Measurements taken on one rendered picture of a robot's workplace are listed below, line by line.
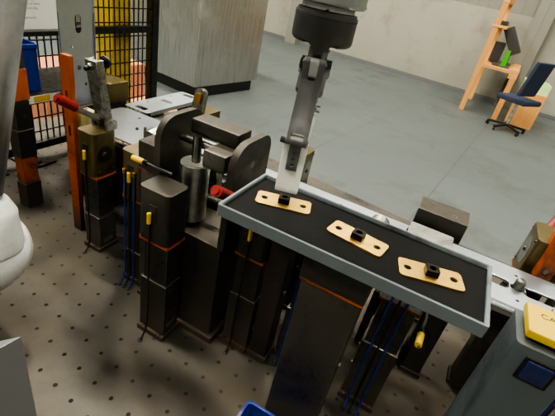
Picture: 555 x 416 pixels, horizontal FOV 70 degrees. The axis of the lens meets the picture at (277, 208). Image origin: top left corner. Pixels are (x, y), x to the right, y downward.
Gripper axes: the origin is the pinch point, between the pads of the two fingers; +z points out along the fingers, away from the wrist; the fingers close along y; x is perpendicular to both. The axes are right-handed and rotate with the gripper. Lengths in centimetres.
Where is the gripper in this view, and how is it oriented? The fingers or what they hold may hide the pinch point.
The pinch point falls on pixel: (293, 163)
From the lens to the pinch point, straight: 57.5
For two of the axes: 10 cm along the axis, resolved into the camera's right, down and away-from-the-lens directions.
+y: 1.5, -4.8, 8.6
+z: -1.8, 8.4, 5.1
